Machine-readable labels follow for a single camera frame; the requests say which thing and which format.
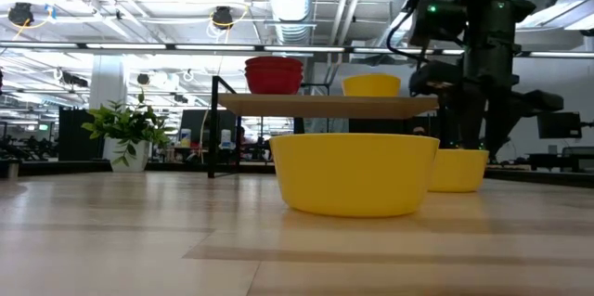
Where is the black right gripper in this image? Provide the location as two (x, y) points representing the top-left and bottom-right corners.
(463, 35), (565, 159)

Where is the yellow mini bowl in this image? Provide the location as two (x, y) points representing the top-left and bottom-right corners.
(342, 73), (402, 98)
(427, 148), (490, 194)
(269, 132), (441, 219)

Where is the red floral mini bowl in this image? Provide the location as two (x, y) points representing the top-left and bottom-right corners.
(244, 56), (304, 69)
(244, 71), (304, 97)
(244, 63), (304, 77)

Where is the black monitor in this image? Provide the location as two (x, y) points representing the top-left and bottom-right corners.
(536, 110), (583, 140)

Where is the wooden shelf with black legs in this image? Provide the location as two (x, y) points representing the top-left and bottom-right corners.
(207, 75), (440, 180)

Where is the green potted plant white pot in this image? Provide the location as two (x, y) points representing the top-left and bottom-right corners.
(81, 91), (176, 174)

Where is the black cabinet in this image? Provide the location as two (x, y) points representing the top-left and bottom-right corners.
(58, 107), (104, 162)

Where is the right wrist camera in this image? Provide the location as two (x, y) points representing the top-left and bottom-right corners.
(407, 60), (466, 98)

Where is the black ceiling cable reel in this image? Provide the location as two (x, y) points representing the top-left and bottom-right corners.
(6, 1), (36, 27)
(211, 5), (237, 32)

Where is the silver ceiling air duct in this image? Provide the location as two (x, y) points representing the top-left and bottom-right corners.
(264, 0), (322, 46)

